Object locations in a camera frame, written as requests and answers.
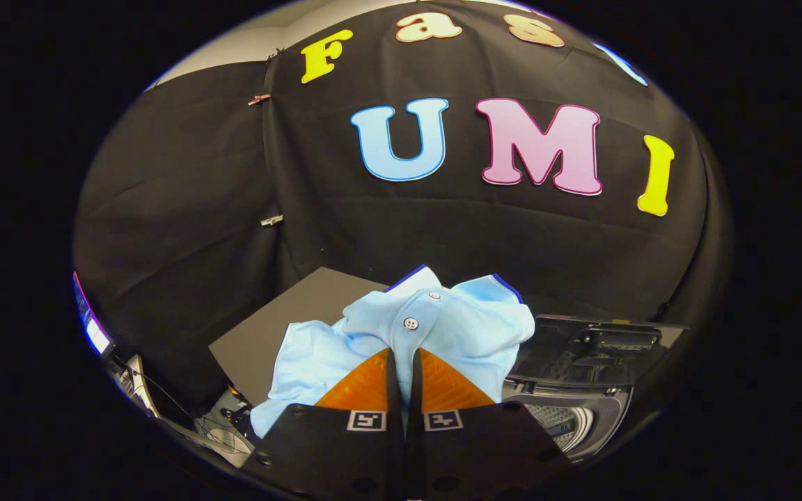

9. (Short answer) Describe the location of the tangle of cables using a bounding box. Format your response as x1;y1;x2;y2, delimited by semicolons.
192;386;259;468

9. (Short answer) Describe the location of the black backdrop cloth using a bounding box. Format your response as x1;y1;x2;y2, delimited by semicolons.
72;0;733;418

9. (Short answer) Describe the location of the light blue polo shirt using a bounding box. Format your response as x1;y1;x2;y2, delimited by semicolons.
250;264;536;439

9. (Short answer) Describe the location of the bright screen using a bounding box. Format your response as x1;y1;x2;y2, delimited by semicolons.
72;271;115;357

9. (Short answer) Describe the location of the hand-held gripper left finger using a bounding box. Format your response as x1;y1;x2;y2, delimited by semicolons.
239;347;406;501

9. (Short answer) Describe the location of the grey stand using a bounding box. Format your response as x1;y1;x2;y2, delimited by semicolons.
208;267;389;408

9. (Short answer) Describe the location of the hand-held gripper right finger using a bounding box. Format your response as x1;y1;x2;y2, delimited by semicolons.
407;348;577;501

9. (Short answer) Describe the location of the white device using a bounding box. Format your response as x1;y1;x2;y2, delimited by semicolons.
121;353;159;418

